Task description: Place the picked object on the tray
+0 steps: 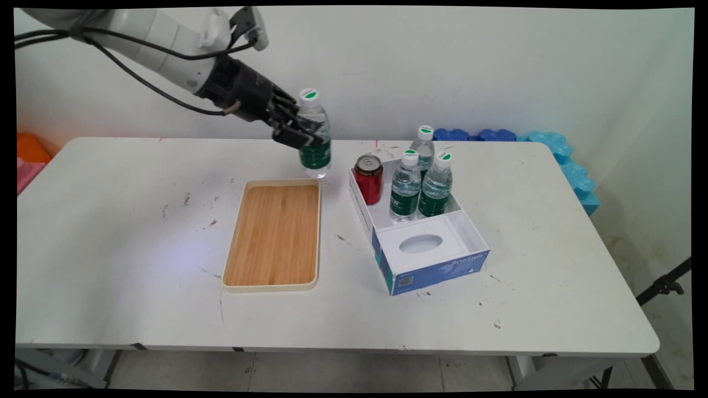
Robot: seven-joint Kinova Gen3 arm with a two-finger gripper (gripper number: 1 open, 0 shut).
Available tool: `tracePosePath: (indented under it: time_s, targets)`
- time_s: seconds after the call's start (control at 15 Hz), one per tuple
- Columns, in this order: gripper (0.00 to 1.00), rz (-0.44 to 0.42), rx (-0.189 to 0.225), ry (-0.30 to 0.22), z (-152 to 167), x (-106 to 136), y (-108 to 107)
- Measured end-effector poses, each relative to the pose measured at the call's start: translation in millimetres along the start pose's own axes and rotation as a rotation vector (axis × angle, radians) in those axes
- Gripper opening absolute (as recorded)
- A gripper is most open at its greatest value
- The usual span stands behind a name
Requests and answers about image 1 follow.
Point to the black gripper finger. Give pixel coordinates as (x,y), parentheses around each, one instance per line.
(296,138)
(286,109)

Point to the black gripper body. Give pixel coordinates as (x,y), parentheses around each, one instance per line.
(246,91)

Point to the green label water bottle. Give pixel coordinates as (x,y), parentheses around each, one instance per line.
(425,145)
(405,190)
(437,188)
(315,157)

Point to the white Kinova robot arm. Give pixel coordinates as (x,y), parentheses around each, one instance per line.
(149,41)

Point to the red soda can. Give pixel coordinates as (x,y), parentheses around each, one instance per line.
(369,179)

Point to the wooden tray with cream rim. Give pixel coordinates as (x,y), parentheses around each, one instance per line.
(275,235)

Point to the dark blue foam mat piece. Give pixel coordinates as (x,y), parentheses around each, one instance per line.
(451,135)
(496,135)

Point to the white and blue cardboard box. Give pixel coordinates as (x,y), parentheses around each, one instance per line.
(437,260)

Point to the pink bin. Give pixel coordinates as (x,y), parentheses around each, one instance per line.
(26,174)

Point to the light blue foam mat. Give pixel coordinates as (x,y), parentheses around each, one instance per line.
(575,174)

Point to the black tripod leg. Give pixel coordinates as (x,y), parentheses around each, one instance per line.
(664,286)

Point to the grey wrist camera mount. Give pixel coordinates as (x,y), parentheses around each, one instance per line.
(255,27)

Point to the grey table leg frame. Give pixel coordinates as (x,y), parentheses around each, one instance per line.
(61,367)

